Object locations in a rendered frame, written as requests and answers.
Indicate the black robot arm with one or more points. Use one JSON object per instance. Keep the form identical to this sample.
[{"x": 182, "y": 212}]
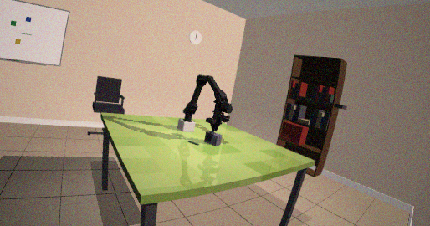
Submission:
[{"x": 220, "y": 96}]

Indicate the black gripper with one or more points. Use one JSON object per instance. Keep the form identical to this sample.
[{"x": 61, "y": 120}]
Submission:
[{"x": 214, "y": 122}]

